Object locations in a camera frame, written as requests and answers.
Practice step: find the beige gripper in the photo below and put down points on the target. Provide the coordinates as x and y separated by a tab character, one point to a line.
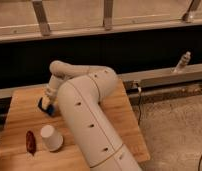
51	90

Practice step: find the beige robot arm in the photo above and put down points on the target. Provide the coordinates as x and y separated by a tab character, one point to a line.
77	90

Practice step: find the white paper cup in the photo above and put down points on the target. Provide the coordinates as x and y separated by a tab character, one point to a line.
52	138

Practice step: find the dark red chili pepper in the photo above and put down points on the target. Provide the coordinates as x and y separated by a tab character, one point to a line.
30	142

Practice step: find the metal window frame rail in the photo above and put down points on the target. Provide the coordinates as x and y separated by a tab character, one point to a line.
22	20

